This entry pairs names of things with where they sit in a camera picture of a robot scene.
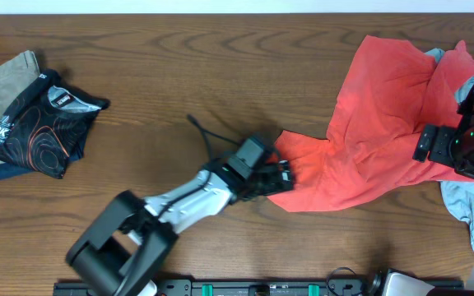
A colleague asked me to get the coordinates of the black orange patterned shirt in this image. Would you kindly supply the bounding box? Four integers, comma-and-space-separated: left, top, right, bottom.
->
0, 69, 109, 179

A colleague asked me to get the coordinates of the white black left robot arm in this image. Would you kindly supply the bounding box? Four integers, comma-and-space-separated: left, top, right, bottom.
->
66, 136, 295, 295

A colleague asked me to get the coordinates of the black base cable loop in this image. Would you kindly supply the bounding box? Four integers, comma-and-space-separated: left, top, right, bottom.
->
326, 266, 361, 296

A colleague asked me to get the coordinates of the red t-shirt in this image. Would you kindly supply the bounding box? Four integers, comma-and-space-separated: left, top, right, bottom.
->
269, 35, 474, 212

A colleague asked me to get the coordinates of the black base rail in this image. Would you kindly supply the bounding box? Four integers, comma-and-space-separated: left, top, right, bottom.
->
53, 278, 464, 296

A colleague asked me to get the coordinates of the light blue t-shirt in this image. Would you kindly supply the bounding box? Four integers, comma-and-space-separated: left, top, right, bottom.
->
424, 48, 474, 254

